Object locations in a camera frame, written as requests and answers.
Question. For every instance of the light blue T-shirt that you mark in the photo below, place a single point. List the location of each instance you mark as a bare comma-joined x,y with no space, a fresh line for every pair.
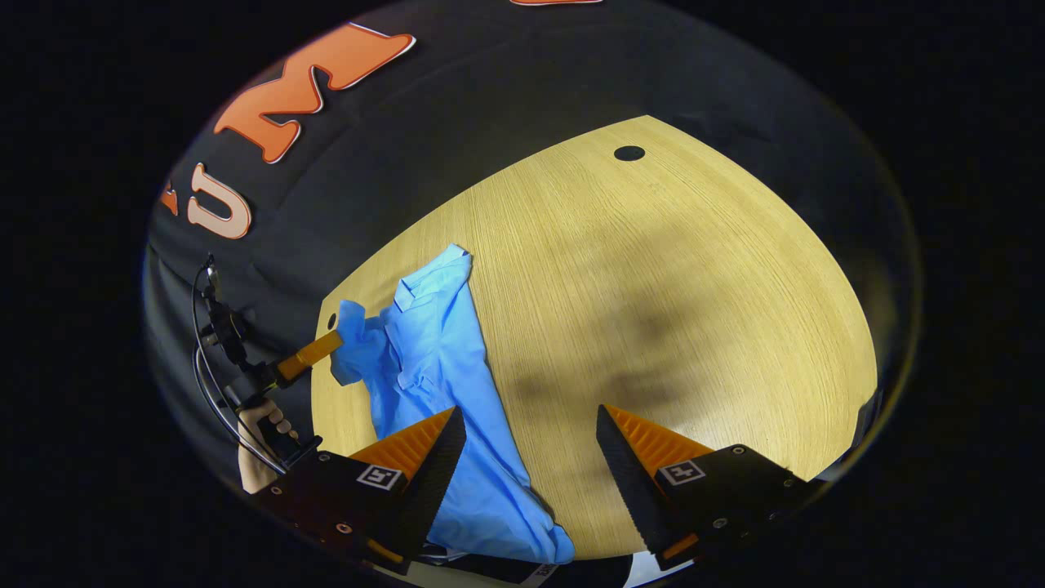
445,367

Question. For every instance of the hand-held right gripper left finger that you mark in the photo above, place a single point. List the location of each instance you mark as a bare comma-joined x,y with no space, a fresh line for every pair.
433,482

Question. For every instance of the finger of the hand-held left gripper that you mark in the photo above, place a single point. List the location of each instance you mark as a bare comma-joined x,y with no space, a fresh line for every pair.
310,355

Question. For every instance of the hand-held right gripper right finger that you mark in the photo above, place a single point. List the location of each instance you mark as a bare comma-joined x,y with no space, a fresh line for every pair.
629,490

